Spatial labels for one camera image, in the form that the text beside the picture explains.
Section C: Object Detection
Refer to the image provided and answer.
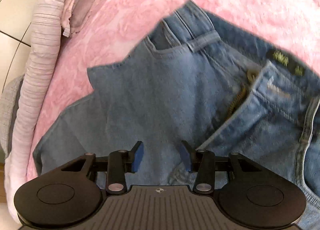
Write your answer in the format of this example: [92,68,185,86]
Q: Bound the blue denim jeans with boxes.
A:
[33,2,319,229]

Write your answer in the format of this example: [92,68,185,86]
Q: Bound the grey small pillow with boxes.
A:
[1,75,24,157]

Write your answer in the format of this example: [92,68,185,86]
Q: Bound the pink floral blanket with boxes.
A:
[27,0,319,180]

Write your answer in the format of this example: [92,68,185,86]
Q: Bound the striped lilac folded quilt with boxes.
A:
[4,0,65,223]

